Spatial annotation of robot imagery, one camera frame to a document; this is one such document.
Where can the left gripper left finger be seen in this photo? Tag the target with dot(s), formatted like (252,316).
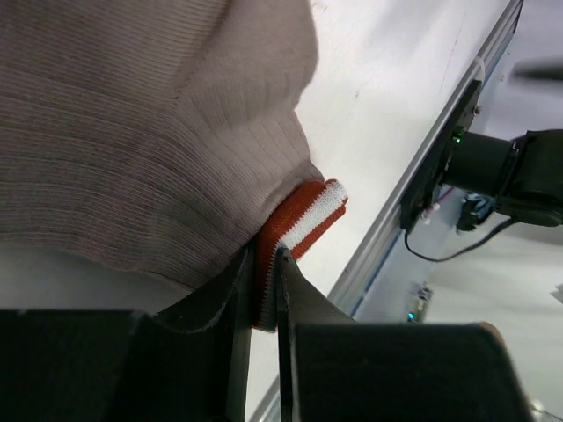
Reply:
(188,362)

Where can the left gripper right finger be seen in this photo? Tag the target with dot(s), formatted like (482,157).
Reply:
(333,368)

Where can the taupe sock red striped cuff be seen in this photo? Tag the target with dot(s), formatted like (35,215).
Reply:
(161,137)

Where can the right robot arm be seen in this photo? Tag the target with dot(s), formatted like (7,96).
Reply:
(523,175)

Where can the green circuit board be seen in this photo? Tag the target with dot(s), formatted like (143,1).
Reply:
(419,306)

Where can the aluminium rail frame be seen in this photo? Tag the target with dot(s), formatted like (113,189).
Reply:
(393,79)

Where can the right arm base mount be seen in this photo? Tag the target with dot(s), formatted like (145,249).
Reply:
(419,195)

